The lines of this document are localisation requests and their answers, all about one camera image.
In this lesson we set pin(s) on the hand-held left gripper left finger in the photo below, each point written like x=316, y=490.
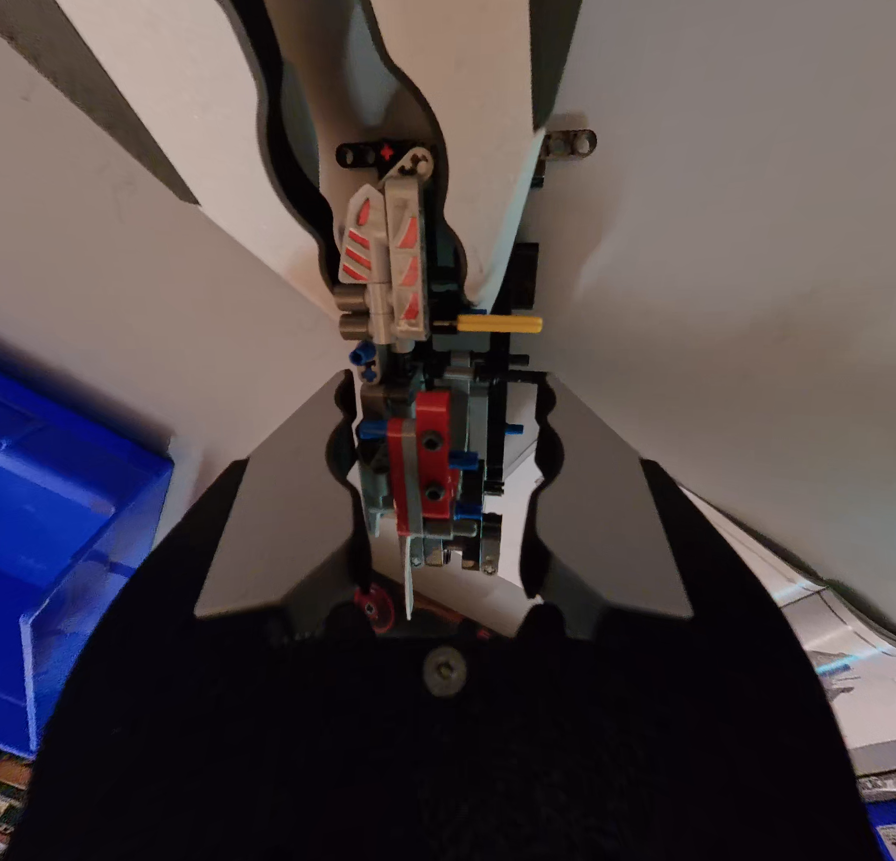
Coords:
x=280, y=532

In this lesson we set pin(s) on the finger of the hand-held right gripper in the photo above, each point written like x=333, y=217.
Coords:
x=175, y=91
x=483, y=70

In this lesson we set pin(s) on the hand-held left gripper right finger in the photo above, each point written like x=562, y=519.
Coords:
x=602, y=532

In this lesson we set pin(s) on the blue storage bin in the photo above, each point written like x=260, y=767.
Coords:
x=63, y=560

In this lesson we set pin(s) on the toy brick vehicle model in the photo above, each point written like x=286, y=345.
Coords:
x=430, y=448

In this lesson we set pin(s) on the white instruction booklet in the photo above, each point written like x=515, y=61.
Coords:
x=833, y=693

